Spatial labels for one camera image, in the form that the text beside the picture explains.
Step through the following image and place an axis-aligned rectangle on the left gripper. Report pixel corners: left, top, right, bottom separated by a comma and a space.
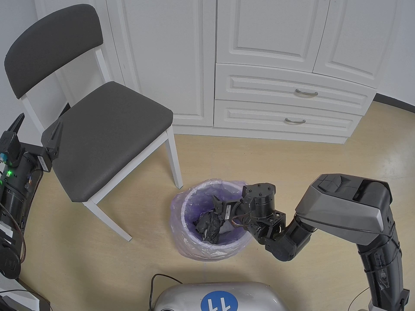
0, 113, 64, 192

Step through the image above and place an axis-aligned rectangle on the purple plastic bag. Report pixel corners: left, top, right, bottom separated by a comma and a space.
170, 179, 257, 263

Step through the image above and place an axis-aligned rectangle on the grey and white chair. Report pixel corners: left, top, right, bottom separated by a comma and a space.
4, 4, 184, 242

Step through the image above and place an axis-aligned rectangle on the white wardrobe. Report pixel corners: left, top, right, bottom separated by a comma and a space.
32, 0, 402, 145

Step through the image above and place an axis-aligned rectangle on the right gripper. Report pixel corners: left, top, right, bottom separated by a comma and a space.
212, 196, 248, 224

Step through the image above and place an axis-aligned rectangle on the white trash bin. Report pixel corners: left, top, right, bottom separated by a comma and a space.
180, 180, 256, 246

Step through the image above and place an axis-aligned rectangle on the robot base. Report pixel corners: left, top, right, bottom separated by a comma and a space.
155, 282, 290, 311

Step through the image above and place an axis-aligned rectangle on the black plastic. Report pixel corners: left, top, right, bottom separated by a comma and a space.
195, 210, 228, 244

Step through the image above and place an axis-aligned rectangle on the black cable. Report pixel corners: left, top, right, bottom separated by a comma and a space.
149, 273, 184, 309
351, 286, 371, 311

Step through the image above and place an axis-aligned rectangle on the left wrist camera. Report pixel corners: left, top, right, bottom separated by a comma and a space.
0, 132, 22, 169

